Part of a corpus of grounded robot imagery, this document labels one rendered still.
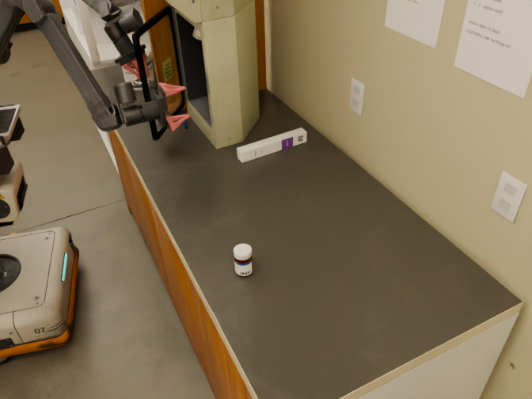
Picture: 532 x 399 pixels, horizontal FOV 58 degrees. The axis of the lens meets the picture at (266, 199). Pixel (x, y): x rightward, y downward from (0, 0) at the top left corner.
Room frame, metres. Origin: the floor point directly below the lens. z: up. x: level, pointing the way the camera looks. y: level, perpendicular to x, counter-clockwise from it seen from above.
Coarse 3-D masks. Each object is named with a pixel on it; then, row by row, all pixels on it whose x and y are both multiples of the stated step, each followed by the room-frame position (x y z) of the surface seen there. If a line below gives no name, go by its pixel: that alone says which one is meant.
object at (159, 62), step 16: (160, 32) 1.69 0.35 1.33; (144, 48) 1.56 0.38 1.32; (160, 48) 1.67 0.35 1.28; (144, 64) 1.54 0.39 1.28; (160, 64) 1.65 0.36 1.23; (176, 64) 1.77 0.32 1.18; (160, 80) 1.62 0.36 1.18; (176, 80) 1.75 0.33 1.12; (144, 96) 1.51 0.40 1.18; (176, 96) 1.73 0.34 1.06; (160, 128) 1.56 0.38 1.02
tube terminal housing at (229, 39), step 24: (216, 0) 1.55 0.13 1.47; (240, 0) 1.63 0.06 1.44; (192, 24) 1.62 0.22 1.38; (216, 24) 1.55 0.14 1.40; (240, 24) 1.62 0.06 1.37; (216, 48) 1.54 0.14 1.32; (240, 48) 1.60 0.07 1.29; (216, 72) 1.54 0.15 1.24; (240, 72) 1.59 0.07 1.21; (216, 96) 1.53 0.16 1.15; (240, 96) 1.58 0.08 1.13; (216, 120) 1.53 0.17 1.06; (240, 120) 1.57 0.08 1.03; (216, 144) 1.53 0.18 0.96
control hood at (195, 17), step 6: (168, 0) 1.48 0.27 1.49; (174, 0) 1.49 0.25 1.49; (180, 0) 1.50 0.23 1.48; (186, 0) 1.51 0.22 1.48; (192, 0) 1.51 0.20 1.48; (198, 0) 1.52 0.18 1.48; (174, 6) 1.49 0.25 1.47; (180, 6) 1.50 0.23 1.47; (186, 6) 1.51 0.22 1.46; (192, 6) 1.51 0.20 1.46; (198, 6) 1.52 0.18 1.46; (180, 12) 1.50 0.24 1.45; (186, 12) 1.50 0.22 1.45; (192, 12) 1.51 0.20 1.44; (198, 12) 1.52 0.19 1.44; (192, 18) 1.51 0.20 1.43; (198, 18) 1.52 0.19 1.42
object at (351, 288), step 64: (128, 128) 1.71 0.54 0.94; (192, 128) 1.69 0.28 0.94; (256, 128) 1.67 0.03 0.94; (192, 192) 1.26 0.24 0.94; (256, 192) 1.25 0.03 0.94; (320, 192) 1.24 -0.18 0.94; (384, 192) 1.22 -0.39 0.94; (192, 256) 0.96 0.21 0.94; (256, 256) 0.95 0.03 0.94; (320, 256) 0.94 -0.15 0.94; (384, 256) 0.94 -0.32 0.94; (448, 256) 0.93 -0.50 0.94; (256, 320) 0.74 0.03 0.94; (320, 320) 0.73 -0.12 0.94; (384, 320) 0.72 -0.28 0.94; (448, 320) 0.72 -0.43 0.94; (256, 384) 0.57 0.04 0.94; (320, 384) 0.56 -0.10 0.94; (384, 384) 0.58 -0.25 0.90
